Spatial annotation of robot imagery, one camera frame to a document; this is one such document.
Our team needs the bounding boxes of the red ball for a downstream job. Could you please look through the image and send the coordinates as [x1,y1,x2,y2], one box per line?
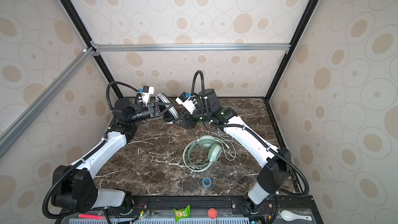
[207,208,218,219]

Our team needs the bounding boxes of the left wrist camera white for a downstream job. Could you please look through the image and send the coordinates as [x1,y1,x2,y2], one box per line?
[137,86,154,105]

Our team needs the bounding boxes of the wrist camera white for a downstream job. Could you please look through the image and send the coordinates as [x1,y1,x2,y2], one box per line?
[137,86,154,105]
[176,92,197,115]

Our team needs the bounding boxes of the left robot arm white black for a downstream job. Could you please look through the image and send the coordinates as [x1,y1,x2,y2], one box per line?
[42,86,173,219]

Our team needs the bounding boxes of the pink marker pen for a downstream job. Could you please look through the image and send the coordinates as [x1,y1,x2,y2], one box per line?
[79,214,106,220]

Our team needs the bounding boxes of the black white headphones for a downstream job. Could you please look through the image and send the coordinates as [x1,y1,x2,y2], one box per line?
[155,93,178,124]

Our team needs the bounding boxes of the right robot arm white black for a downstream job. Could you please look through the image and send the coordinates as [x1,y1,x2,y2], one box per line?
[173,70,309,211]

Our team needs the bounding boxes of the diagonal aluminium frame bar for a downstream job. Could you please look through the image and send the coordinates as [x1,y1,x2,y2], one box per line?
[1,47,94,157]

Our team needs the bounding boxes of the horizontal aluminium frame bar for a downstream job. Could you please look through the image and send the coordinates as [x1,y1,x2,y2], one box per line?
[94,43,291,52]

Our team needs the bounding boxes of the mint green headphones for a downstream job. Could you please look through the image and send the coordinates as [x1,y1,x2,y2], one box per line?
[182,135,223,172]

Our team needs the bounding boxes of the white ceramic spoon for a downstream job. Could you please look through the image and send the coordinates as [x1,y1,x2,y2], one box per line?
[280,210,313,222]

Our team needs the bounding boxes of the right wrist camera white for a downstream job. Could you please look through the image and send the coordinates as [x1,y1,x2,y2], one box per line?
[176,92,197,115]

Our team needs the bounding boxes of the blue tape roll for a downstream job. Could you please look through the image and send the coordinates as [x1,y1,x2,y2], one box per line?
[202,177,212,188]

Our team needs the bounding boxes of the green snack packet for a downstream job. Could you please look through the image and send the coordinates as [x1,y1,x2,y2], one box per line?
[174,205,191,222]

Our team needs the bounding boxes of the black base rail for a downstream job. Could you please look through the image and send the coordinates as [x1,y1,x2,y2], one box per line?
[58,196,323,224]

